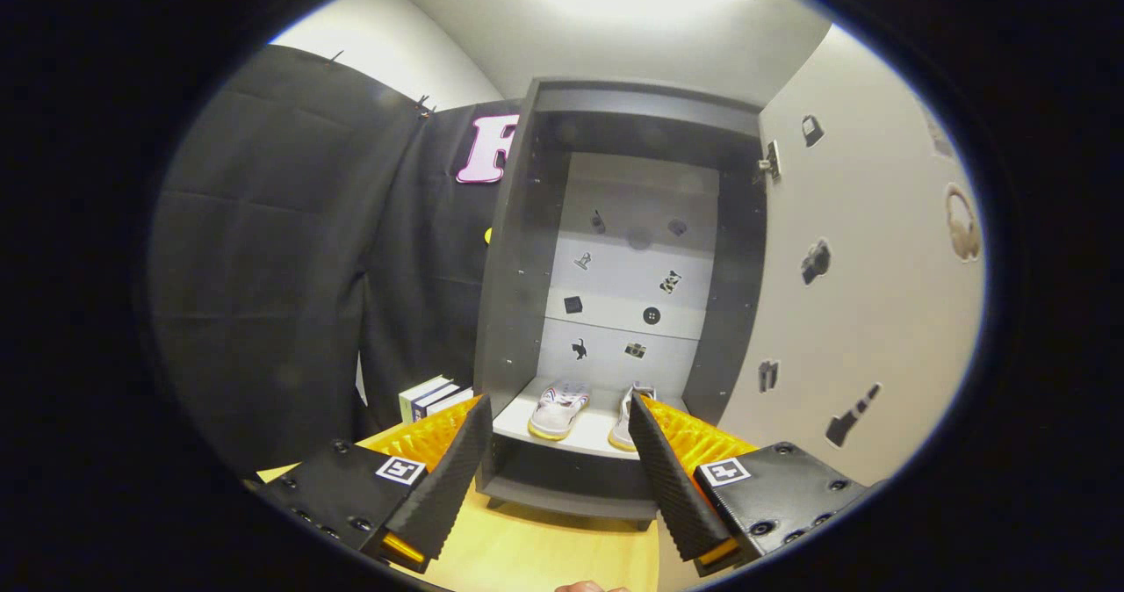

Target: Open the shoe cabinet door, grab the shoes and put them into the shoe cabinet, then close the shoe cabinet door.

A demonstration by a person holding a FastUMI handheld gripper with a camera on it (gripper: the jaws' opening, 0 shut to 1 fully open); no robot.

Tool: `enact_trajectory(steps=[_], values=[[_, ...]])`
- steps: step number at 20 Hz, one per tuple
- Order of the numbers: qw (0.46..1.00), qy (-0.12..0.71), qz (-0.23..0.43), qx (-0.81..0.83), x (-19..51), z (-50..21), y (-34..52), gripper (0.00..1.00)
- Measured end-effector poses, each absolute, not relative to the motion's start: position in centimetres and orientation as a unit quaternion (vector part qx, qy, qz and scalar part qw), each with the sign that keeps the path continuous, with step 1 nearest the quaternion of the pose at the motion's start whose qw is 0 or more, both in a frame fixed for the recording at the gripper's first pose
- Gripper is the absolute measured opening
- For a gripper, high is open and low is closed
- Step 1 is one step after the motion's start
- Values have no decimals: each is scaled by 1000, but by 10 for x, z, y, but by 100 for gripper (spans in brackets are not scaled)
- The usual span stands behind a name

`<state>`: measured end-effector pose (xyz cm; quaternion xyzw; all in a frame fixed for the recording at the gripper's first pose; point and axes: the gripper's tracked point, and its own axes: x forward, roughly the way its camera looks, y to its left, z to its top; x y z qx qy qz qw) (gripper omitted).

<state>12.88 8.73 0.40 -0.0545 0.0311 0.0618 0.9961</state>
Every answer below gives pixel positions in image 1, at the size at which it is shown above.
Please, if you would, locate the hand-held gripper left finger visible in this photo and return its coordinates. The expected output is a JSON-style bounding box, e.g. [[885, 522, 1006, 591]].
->
[[255, 394, 494, 575]]

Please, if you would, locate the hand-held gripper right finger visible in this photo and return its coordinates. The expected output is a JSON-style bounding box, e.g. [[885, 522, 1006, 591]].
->
[[627, 393, 888, 577]]

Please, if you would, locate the white canvas shoe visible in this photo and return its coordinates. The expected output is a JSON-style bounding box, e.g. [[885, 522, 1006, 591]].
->
[[608, 383, 658, 452], [527, 381, 592, 442]]

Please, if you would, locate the grey shoe cabinet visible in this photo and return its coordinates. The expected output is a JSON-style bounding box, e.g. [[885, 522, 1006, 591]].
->
[[472, 78, 782, 523]]

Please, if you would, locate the beige shoe cabinet door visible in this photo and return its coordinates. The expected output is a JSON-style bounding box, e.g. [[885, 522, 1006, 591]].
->
[[654, 23, 986, 592]]

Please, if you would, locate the blue spine book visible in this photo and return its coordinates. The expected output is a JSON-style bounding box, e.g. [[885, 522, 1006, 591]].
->
[[413, 383, 462, 419]]

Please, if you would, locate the green spine book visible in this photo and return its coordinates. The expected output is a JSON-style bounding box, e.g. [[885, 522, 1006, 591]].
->
[[400, 376, 453, 423]]

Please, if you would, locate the black backdrop cloth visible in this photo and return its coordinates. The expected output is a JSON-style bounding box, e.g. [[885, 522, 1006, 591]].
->
[[148, 45, 528, 479]]

